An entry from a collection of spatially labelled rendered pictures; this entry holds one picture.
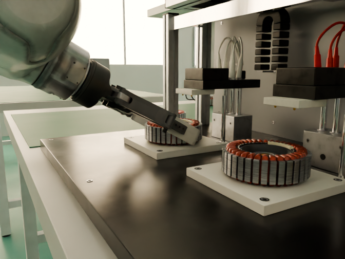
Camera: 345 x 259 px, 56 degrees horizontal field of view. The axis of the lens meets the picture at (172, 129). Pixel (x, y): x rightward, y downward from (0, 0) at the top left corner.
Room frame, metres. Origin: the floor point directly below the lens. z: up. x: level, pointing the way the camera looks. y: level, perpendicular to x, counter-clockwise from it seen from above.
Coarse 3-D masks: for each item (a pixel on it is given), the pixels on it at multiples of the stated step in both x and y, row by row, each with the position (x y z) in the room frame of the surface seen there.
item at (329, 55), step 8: (336, 24) 0.49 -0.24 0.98; (344, 24) 0.49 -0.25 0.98; (336, 40) 0.51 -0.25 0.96; (336, 48) 0.50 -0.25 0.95; (320, 56) 0.49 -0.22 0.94; (328, 56) 0.48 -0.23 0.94; (336, 56) 0.50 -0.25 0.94; (320, 64) 0.49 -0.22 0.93; (328, 64) 0.48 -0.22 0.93; (336, 64) 0.50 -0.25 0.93; (344, 64) 0.46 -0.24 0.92
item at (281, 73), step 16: (288, 80) 0.44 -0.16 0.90; (304, 80) 0.42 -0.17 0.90; (320, 80) 0.41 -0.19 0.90; (336, 80) 0.43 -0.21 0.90; (288, 96) 0.44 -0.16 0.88; (304, 96) 0.42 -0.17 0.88; (320, 96) 0.41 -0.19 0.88; (336, 96) 0.42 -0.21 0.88; (320, 112) 0.50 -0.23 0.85; (336, 112) 0.48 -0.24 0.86; (320, 128) 0.50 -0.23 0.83; (336, 128) 0.48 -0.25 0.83
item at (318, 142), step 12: (312, 132) 0.49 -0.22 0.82; (324, 132) 0.48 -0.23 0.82; (336, 132) 0.48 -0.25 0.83; (312, 144) 0.49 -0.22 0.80; (324, 144) 0.47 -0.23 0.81; (336, 144) 0.45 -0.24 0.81; (312, 156) 0.49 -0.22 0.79; (324, 156) 0.47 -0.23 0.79; (336, 156) 0.45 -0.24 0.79; (324, 168) 0.47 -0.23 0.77; (336, 168) 0.45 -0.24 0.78
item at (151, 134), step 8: (184, 120) 0.64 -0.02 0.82; (192, 120) 0.63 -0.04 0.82; (152, 128) 0.58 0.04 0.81; (160, 128) 0.57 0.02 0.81; (200, 128) 0.60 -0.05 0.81; (152, 136) 0.58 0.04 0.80; (160, 136) 0.57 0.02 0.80; (168, 136) 0.57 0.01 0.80; (200, 136) 0.60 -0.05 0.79; (168, 144) 0.57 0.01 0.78
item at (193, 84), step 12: (192, 72) 0.65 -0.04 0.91; (204, 72) 0.62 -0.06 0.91; (216, 72) 0.63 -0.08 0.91; (228, 72) 0.65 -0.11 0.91; (192, 84) 0.65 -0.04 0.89; (204, 84) 0.61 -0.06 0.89; (216, 84) 0.63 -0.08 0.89; (228, 84) 0.64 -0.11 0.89; (240, 84) 0.66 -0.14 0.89; (252, 84) 0.67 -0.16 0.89; (240, 96) 0.67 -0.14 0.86; (240, 108) 0.67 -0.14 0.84
